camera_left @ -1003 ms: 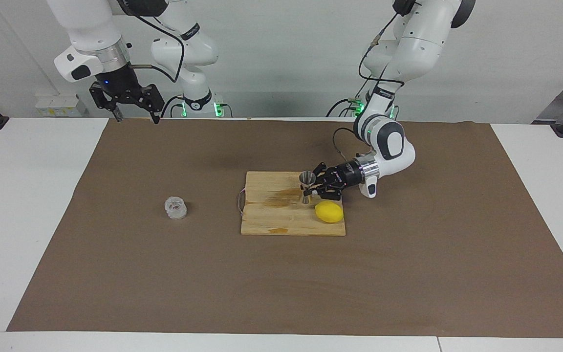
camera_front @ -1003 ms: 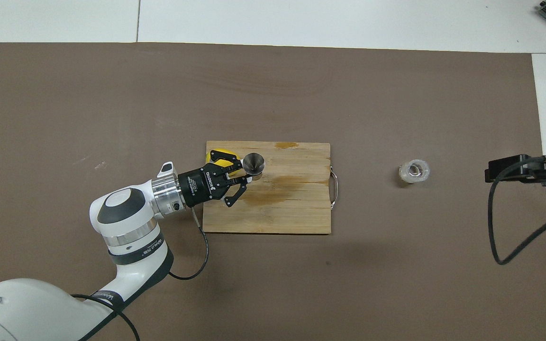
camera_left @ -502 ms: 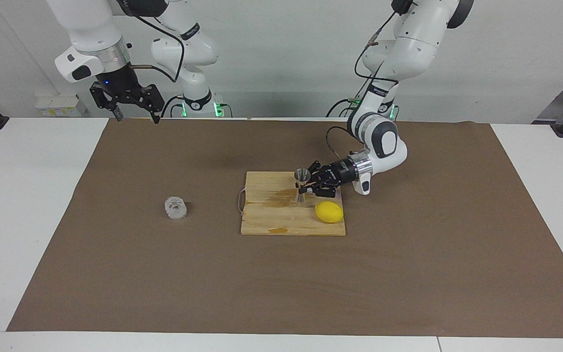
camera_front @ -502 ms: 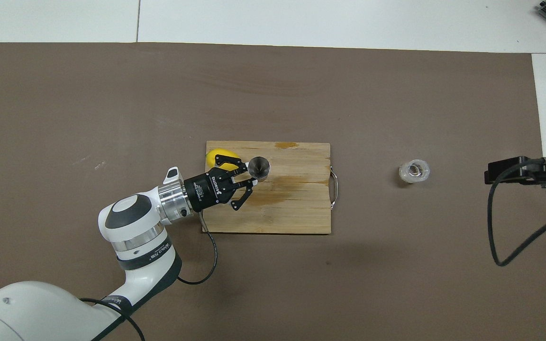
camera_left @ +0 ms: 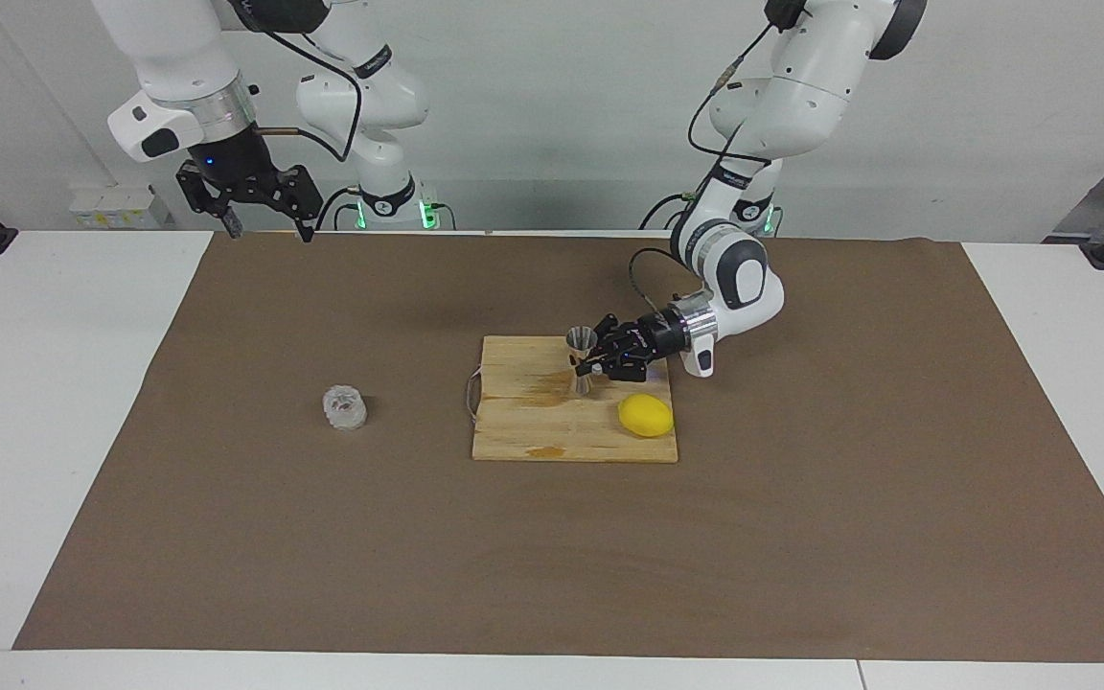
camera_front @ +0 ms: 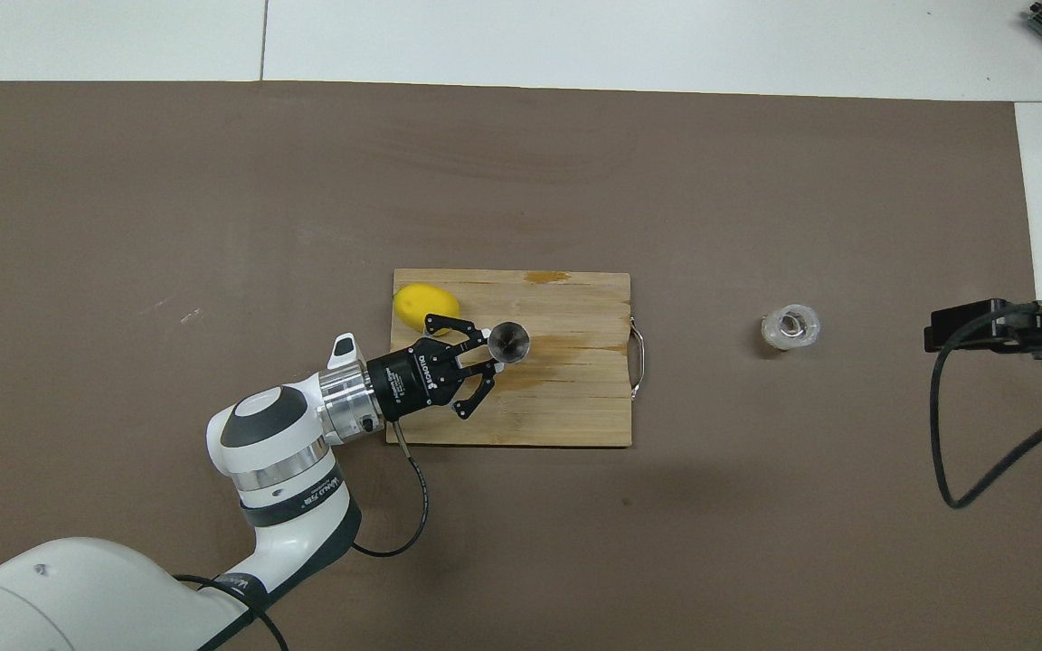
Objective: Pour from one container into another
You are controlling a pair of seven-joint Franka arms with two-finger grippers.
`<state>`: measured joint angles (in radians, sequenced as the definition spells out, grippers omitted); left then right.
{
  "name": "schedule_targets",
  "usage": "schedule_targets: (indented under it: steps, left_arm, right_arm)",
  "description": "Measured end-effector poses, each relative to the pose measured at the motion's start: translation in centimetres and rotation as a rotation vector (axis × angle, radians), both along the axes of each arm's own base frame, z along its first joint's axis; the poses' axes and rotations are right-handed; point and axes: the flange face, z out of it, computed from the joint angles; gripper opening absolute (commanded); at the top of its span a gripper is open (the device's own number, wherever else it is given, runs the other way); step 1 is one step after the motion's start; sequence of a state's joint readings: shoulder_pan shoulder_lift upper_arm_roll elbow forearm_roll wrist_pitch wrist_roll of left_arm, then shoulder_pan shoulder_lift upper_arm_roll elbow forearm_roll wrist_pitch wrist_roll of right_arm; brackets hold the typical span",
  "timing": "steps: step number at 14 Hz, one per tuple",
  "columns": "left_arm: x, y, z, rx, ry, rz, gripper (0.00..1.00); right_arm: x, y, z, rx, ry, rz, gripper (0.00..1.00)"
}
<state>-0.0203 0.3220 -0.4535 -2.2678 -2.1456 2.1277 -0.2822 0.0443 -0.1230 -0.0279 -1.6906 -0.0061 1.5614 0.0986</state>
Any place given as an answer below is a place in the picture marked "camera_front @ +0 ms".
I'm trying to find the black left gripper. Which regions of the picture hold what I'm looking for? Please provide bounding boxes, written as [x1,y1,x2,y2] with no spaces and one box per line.
[365,314,511,424]

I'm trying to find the small clear glass cup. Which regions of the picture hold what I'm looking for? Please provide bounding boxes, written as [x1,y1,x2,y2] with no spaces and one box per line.
[761,304,821,352]

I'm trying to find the wooden cutting board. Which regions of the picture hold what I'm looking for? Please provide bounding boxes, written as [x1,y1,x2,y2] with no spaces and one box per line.
[385,268,647,448]

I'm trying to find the brown table mat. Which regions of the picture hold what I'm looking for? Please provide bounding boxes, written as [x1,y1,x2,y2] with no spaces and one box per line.
[0,80,1042,651]

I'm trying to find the steel double jigger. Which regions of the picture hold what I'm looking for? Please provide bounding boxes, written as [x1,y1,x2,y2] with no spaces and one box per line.
[488,321,532,365]

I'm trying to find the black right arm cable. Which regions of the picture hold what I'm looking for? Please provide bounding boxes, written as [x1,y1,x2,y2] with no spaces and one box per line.
[930,301,1042,510]

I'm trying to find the yellow lemon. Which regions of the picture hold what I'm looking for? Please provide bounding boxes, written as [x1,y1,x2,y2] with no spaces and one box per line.
[393,282,462,337]

